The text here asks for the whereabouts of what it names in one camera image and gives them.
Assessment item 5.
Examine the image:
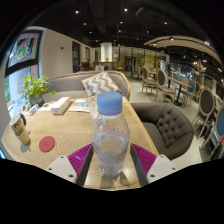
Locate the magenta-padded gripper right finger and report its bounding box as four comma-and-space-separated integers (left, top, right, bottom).
129, 143, 178, 187

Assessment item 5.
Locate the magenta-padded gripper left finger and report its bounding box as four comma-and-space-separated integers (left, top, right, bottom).
44, 143, 95, 188

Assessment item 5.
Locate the clear blue-capped water bottle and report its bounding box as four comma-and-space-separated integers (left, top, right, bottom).
90, 91, 131, 178

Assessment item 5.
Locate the flat round red coaster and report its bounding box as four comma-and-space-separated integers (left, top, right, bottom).
38, 135, 56, 153

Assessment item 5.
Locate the dark tufted armchair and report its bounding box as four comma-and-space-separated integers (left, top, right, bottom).
130, 101, 195, 161

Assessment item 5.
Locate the paper booklet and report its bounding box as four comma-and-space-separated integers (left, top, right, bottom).
68, 98, 92, 114

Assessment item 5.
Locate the white tissue box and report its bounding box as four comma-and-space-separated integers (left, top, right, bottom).
50, 96, 72, 116

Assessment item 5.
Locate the cream printed mug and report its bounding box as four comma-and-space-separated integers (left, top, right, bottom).
9, 114, 32, 146

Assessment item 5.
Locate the grey curved sofa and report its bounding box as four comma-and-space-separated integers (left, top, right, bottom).
42, 70, 132, 103

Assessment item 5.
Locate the dark dining table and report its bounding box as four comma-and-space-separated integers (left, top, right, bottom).
167, 76, 193, 107

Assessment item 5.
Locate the green potted plant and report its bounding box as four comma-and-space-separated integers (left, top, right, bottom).
20, 73, 56, 107

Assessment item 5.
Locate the zigzag patterned cushion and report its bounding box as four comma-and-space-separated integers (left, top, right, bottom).
81, 71, 122, 98

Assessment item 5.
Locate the person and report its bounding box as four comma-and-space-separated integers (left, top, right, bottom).
78, 58, 95, 73

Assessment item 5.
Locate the group of ceiling lights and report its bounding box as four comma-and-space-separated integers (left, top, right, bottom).
73, 7, 212, 46

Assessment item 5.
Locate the framed wall poster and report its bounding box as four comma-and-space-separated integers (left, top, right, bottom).
6, 29, 44, 69

